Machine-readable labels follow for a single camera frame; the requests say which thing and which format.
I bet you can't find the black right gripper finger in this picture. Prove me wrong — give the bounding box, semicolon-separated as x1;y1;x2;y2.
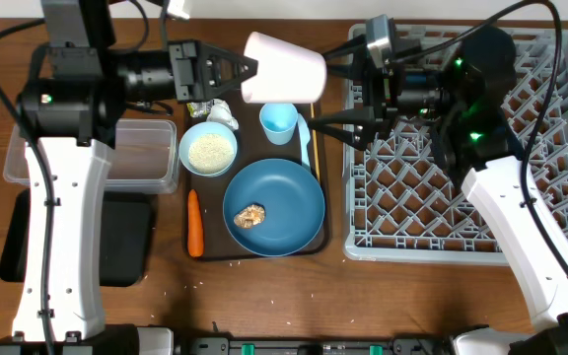
308;108;388;151
322;35;367;77

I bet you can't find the pink plastic cup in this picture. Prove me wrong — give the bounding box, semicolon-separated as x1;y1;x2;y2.
241;32;327;104

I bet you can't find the light blue plastic cup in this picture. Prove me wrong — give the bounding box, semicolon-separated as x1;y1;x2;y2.
259;104;298;145

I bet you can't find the large blue plate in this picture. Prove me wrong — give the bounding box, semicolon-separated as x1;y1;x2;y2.
223;158;326;257

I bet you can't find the brown food scrap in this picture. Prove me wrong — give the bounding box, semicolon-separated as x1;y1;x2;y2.
234;204;265;229

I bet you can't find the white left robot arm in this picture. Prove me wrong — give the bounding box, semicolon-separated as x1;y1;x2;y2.
0;0;258;354

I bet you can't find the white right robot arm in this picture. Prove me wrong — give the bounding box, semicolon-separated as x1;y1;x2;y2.
311;17;568;354

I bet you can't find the grey dishwasher rack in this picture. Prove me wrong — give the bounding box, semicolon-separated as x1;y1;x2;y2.
342;28;568;265

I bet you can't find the crumpled white tissue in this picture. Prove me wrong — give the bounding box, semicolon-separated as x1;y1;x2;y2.
206;99;239;131

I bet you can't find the yellow green snack wrapper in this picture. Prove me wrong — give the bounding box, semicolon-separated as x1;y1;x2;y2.
186;100;215;118

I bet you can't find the wooden chopstick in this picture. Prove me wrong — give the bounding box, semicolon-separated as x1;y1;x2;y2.
310;104;321;184

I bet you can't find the light blue plastic knife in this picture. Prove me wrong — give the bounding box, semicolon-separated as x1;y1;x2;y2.
297;113;311;171

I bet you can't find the light blue rice bowl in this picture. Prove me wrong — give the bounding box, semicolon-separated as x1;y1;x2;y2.
178;122;238;178

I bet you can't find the dark brown serving tray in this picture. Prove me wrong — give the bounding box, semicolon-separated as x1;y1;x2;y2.
181;91;330;261

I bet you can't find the clear plastic bin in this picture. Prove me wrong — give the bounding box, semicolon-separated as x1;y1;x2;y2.
2;118;180;195

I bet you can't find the orange carrot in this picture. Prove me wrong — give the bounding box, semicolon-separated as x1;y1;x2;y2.
186;189;204;258

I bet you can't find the black plastic bin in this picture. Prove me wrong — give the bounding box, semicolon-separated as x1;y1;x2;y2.
0;189;158;287

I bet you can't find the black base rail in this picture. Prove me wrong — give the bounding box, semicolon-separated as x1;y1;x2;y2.
115;322;551;355

